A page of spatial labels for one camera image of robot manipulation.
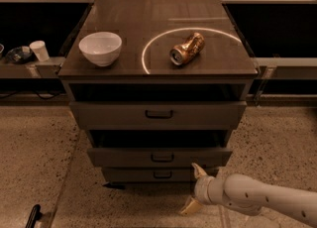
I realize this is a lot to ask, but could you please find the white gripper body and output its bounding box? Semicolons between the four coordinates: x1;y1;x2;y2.
194;175;228;205

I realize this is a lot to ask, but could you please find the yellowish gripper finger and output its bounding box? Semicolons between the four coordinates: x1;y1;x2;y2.
191;163;207;179
179;196;203;216

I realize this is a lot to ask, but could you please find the grey drawer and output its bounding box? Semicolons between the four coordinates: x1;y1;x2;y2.
102;168;195;183
87;148;232;169
70;101;247;130

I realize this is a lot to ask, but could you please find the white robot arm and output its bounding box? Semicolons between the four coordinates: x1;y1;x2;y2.
180;163;317;228

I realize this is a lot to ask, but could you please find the grey drawer cabinet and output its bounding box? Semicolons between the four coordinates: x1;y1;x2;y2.
56;0;260;190

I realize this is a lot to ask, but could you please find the grey bottom drawer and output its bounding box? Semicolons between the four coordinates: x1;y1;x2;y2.
102;168;195;183

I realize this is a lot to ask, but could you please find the grey top drawer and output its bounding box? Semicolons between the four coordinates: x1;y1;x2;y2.
70;101;247;130

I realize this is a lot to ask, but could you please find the crushed gold soda can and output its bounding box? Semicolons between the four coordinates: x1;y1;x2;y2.
169;32;205;66

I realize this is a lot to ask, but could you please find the white ceramic bowl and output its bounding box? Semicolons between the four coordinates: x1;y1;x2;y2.
78;32;122;66

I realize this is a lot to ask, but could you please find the black object on floor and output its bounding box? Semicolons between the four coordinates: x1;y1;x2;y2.
25;204;42;228

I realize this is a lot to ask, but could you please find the white paper cup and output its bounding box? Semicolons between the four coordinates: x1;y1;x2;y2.
30;41;50;61

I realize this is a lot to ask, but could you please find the dark patterned small bowl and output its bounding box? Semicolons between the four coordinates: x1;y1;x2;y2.
5;46;34;64

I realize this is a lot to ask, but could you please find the black cable under shelf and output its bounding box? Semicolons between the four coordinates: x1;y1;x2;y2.
0;90;65;101

